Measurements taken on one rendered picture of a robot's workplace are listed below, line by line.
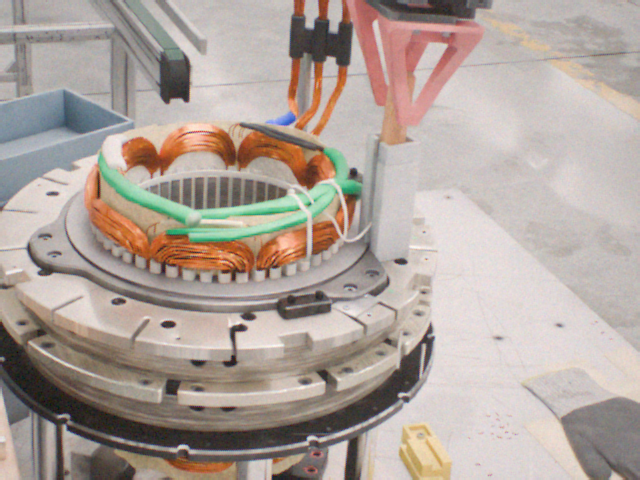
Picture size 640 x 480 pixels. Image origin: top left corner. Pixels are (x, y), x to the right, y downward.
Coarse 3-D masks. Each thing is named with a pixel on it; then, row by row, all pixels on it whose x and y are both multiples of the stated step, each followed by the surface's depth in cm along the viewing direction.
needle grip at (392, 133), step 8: (408, 72) 86; (408, 80) 85; (408, 88) 85; (392, 104) 85; (392, 112) 86; (384, 120) 86; (392, 120) 86; (384, 128) 86; (392, 128) 86; (400, 128) 86; (384, 136) 87; (392, 136) 86; (400, 136) 86; (392, 144) 87
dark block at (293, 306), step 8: (288, 296) 82; (296, 296) 83; (304, 296) 83; (312, 296) 83; (320, 296) 83; (280, 304) 82; (288, 304) 82; (296, 304) 82; (304, 304) 82; (312, 304) 82; (320, 304) 83; (328, 304) 83; (280, 312) 82; (288, 312) 82; (296, 312) 82; (304, 312) 82; (312, 312) 83; (320, 312) 83
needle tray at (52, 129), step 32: (32, 96) 121; (64, 96) 124; (0, 128) 120; (32, 128) 122; (64, 128) 125; (96, 128) 121; (128, 128) 117; (0, 160) 108; (32, 160) 110; (64, 160) 113; (0, 192) 109; (0, 384) 119
